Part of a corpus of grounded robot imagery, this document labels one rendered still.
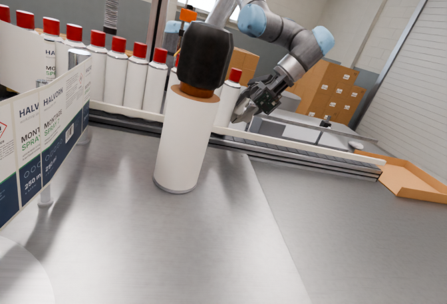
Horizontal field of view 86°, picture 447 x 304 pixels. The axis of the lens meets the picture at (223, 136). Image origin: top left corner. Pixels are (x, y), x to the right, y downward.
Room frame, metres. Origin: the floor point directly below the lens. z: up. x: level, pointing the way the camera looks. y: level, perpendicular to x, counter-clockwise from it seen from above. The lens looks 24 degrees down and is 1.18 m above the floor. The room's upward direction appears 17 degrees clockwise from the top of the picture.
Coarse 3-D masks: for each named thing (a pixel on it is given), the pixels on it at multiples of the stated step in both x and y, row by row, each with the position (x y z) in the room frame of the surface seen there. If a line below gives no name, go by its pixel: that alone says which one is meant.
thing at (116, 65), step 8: (112, 40) 0.61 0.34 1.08; (120, 40) 0.61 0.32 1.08; (112, 48) 0.61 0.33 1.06; (120, 48) 0.61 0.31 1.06; (112, 56) 0.60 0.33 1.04; (120, 56) 0.61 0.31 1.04; (112, 64) 0.60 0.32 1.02; (120, 64) 0.60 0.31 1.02; (112, 72) 0.60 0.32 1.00; (120, 72) 0.61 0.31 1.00; (112, 80) 0.60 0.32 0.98; (120, 80) 0.61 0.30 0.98; (104, 88) 0.60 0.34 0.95; (112, 88) 0.60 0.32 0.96; (120, 88) 0.61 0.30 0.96; (104, 96) 0.60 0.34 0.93; (112, 96) 0.60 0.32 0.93; (120, 96) 0.61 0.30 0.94; (120, 104) 0.62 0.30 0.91; (104, 112) 0.60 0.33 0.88; (112, 112) 0.60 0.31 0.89
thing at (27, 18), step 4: (16, 12) 0.55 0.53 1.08; (20, 12) 0.55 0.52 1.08; (24, 12) 0.56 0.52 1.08; (28, 12) 0.58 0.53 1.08; (16, 16) 0.55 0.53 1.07; (20, 16) 0.55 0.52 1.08; (24, 16) 0.55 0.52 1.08; (28, 16) 0.56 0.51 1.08; (32, 16) 0.57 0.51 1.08; (20, 20) 0.55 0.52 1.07; (24, 20) 0.55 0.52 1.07; (28, 20) 0.56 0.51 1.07; (32, 20) 0.57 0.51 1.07; (20, 24) 0.55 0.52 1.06; (24, 24) 0.55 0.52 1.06; (28, 24) 0.56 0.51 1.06; (32, 24) 0.57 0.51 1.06; (24, 28) 0.55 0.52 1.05; (28, 28) 0.56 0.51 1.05; (32, 28) 0.56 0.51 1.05; (32, 32) 0.56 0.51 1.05; (36, 32) 0.57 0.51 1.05
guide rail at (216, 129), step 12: (96, 108) 0.57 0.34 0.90; (108, 108) 0.58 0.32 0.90; (120, 108) 0.59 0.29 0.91; (132, 108) 0.61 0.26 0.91; (156, 120) 0.62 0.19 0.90; (216, 132) 0.66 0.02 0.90; (228, 132) 0.67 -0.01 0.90; (240, 132) 0.68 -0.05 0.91; (276, 144) 0.72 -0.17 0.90; (288, 144) 0.73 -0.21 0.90; (300, 144) 0.74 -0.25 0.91; (348, 156) 0.79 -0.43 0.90; (360, 156) 0.80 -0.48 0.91
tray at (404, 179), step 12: (372, 156) 1.03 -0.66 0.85; (384, 156) 1.04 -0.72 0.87; (384, 168) 0.98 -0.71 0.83; (396, 168) 1.03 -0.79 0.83; (408, 168) 1.06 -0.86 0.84; (384, 180) 0.85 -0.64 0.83; (396, 180) 0.89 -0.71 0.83; (408, 180) 0.93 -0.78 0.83; (420, 180) 0.97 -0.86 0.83; (432, 180) 0.95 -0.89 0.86; (396, 192) 0.78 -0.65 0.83; (408, 192) 0.77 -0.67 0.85; (420, 192) 0.78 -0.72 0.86; (432, 192) 0.79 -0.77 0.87; (444, 192) 0.89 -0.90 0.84
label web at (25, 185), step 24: (24, 96) 0.22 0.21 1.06; (0, 120) 0.19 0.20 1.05; (24, 120) 0.22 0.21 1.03; (0, 144) 0.18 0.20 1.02; (24, 144) 0.22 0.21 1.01; (0, 168) 0.18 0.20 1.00; (24, 168) 0.21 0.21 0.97; (0, 192) 0.18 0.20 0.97; (24, 192) 0.21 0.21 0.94; (0, 216) 0.17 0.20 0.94
